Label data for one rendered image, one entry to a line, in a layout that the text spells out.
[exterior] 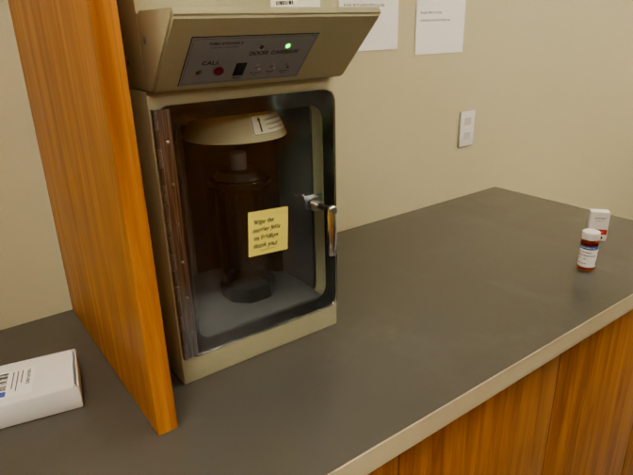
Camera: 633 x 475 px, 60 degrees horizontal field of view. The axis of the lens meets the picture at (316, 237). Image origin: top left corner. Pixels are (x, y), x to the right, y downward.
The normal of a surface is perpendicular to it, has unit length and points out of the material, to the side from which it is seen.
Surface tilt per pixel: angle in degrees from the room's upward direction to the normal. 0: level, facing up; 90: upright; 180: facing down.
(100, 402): 0
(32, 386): 0
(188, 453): 0
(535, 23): 90
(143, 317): 90
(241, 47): 135
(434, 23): 90
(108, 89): 90
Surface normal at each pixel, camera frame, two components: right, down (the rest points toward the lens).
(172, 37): 0.44, 0.85
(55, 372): -0.03, -0.93
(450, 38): 0.59, 0.28
